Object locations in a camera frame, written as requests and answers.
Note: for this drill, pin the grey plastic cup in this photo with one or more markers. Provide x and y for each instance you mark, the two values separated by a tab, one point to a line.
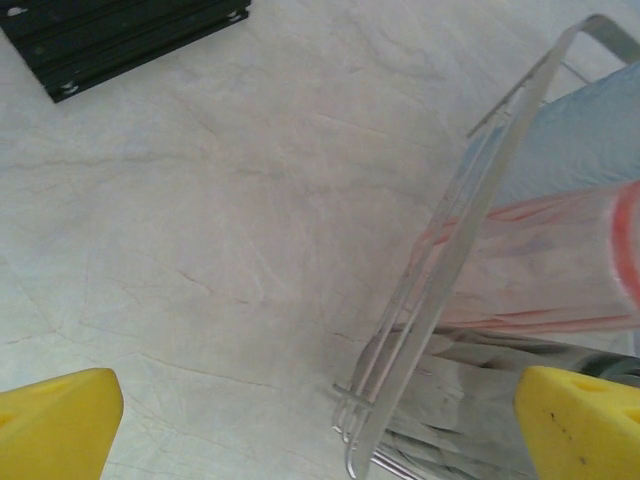
475	395

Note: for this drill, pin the blue plastic cup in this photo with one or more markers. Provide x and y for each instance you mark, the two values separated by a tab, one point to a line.
585	135

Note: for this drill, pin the pink plastic cup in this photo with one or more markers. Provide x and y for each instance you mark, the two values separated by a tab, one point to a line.
550	260

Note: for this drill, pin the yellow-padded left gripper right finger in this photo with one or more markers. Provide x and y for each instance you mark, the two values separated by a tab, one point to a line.
585	435

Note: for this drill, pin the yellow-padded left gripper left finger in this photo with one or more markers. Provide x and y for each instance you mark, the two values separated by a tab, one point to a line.
55	430

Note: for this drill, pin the black aluminium extrusion piece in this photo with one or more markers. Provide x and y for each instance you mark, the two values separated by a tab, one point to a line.
100	45

